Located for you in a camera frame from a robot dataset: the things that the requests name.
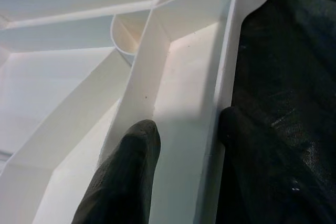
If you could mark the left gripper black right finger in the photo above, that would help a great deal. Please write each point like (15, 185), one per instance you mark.
(244, 161)

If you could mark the white plastic table top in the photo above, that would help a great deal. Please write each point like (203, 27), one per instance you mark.
(78, 77)

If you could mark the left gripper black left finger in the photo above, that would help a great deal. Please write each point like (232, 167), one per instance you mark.
(126, 176)

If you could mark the black plastic table cover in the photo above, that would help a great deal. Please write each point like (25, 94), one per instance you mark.
(288, 51)

